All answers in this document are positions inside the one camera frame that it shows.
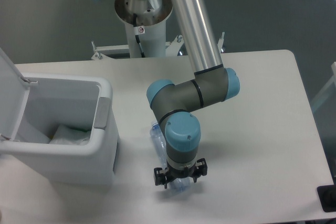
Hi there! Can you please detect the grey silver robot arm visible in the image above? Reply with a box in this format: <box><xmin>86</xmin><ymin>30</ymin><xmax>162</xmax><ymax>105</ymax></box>
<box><xmin>114</xmin><ymin>0</ymin><xmax>240</xmax><ymax>186</ymax></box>

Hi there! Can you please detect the clear plastic bag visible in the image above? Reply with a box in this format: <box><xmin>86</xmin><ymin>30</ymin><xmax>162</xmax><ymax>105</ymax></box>
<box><xmin>49</xmin><ymin>124</ymin><xmax>91</xmax><ymax>145</ymax></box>

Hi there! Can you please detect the white open trash can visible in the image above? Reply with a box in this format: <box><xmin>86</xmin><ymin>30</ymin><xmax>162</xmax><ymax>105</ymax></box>
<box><xmin>1</xmin><ymin>52</ymin><xmax>119</xmax><ymax>185</ymax></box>

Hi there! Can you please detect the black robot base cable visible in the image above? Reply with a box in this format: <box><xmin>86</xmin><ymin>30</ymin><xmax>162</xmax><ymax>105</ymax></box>
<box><xmin>132</xmin><ymin>13</ymin><xmax>146</xmax><ymax>58</ymax></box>

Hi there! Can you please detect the white frame at right edge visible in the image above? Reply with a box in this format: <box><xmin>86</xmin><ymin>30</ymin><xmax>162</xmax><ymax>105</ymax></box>
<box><xmin>311</xmin><ymin>62</ymin><xmax>335</xmax><ymax>113</ymax></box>

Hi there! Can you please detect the clear plastic water bottle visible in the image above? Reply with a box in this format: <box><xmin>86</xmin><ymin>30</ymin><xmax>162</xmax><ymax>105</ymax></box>
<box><xmin>150</xmin><ymin>120</ymin><xmax>191</xmax><ymax>194</ymax></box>

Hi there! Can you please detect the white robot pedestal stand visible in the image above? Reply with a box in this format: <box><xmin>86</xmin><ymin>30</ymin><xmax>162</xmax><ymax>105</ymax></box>
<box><xmin>91</xmin><ymin>0</ymin><xmax>184</xmax><ymax>60</ymax></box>

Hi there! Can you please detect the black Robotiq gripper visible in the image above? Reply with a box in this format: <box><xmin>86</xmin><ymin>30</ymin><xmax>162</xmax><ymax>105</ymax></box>
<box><xmin>154</xmin><ymin>158</ymin><xmax>207</xmax><ymax>189</ymax></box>

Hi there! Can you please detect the black clamp at table edge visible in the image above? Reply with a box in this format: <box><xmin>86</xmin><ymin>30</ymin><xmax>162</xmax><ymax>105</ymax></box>
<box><xmin>317</xmin><ymin>185</ymin><xmax>335</xmax><ymax>212</ymax></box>

